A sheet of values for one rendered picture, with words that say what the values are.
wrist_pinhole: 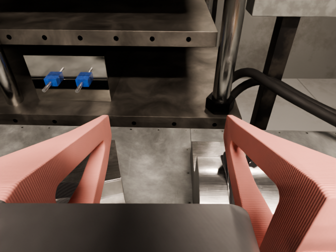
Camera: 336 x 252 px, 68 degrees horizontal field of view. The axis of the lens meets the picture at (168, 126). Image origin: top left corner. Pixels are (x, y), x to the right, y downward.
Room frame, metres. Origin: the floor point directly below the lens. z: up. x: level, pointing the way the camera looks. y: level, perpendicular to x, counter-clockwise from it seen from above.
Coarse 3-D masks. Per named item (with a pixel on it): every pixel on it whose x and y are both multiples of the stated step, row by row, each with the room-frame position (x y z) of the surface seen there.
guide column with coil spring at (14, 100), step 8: (0, 48) 0.78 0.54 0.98; (0, 56) 0.77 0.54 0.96; (0, 64) 0.77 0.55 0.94; (8, 64) 0.79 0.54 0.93; (0, 72) 0.76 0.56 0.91; (8, 72) 0.78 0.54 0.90; (0, 80) 0.76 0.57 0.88; (8, 80) 0.77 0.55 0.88; (0, 88) 0.76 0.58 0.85; (8, 88) 0.76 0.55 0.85; (16, 88) 0.78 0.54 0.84; (8, 96) 0.76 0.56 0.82; (16, 96) 0.77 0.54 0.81; (8, 104) 0.76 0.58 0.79
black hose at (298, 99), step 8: (240, 72) 0.76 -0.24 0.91; (248, 72) 0.74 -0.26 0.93; (256, 72) 0.71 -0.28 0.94; (256, 80) 0.70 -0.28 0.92; (264, 80) 0.68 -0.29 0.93; (272, 80) 0.67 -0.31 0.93; (272, 88) 0.65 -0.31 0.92; (280, 88) 0.63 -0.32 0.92; (280, 96) 0.63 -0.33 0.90; (288, 96) 0.61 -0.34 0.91; (296, 96) 0.60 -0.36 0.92; (296, 104) 0.59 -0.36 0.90
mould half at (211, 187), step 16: (192, 144) 0.46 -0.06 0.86; (208, 144) 0.46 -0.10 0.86; (192, 160) 0.41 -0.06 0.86; (208, 160) 0.34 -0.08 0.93; (192, 176) 0.38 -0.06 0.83; (208, 176) 0.30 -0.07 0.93; (224, 176) 0.30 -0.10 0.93; (256, 176) 0.30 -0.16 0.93; (192, 192) 0.35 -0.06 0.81; (208, 192) 0.27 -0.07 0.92; (224, 192) 0.27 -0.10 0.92; (272, 192) 0.27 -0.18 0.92; (272, 208) 0.24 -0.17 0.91
